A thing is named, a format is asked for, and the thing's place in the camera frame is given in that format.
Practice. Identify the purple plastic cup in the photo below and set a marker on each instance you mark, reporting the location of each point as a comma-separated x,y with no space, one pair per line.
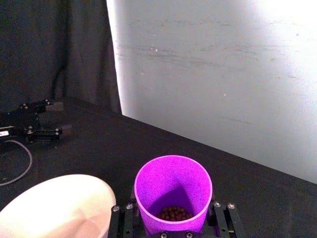
173,178

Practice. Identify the black curtain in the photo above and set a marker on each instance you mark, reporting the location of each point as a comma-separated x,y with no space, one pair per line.
49,39

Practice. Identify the cream round bowl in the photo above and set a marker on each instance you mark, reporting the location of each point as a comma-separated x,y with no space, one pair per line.
57,208

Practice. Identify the black table cloth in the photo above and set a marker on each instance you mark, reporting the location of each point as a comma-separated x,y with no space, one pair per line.
104,148

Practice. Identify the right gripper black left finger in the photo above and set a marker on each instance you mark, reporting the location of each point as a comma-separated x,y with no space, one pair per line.
121,223

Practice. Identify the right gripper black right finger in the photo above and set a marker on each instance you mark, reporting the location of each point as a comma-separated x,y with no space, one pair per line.
227,223

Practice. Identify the heap of brown beads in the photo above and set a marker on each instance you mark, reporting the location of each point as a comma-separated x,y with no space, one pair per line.
174,213

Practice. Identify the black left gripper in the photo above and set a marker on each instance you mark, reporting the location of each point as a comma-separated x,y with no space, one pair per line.
19,121

